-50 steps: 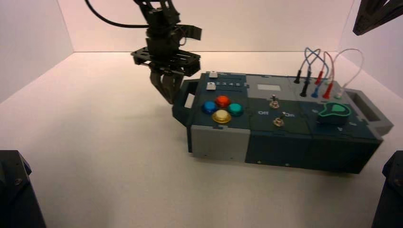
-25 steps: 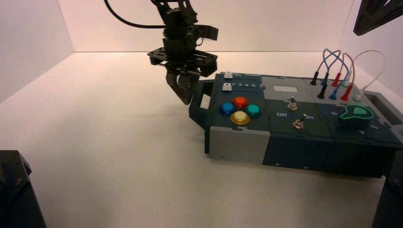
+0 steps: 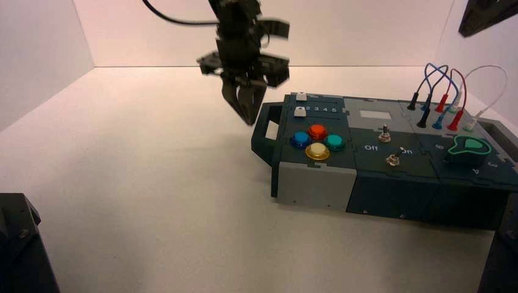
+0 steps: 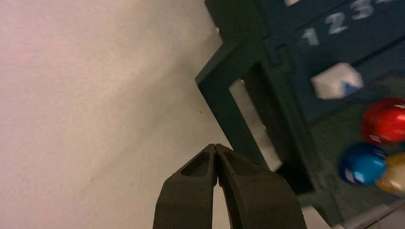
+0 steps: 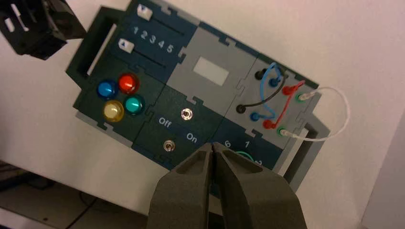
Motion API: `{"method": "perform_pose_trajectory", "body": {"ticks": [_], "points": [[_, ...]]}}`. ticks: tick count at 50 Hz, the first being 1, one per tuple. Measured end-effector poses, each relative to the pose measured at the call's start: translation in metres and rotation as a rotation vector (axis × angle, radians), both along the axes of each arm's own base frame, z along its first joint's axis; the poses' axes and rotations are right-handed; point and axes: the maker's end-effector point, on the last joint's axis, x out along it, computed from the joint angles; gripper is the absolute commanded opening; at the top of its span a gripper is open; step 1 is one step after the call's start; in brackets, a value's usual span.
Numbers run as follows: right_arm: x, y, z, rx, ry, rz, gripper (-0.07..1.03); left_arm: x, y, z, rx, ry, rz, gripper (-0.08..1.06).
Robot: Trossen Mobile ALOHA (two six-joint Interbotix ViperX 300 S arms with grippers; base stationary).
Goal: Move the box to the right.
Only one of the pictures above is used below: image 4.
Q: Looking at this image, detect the dark teal grey task box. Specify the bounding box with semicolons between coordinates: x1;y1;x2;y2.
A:
195;0;405;229

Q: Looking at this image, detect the white die block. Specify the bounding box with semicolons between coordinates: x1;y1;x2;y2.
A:
311;62;365;101

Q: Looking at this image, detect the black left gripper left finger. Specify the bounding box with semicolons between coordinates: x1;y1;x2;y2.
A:
153;144;219;229

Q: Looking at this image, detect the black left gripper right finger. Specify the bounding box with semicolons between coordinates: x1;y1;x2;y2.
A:
216;144;308;229

